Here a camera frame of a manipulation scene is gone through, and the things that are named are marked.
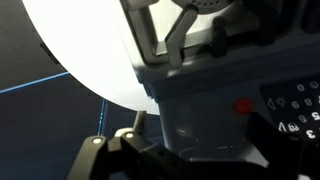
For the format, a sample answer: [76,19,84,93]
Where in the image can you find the top right red button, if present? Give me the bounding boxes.
[234,98,253,114]

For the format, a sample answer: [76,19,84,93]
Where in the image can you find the black stove control panel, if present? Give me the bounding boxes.
[260,76,320,143]

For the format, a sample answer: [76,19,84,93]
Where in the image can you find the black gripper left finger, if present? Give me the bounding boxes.
[66,111,179,180]

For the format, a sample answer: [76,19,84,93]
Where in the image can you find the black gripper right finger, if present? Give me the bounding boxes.
[246,112,320,180]

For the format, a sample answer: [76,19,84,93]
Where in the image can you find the round white table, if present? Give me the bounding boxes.
[22,0,159,115]

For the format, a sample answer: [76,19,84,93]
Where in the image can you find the grey toy stove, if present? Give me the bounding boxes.
[119,0,320,161]

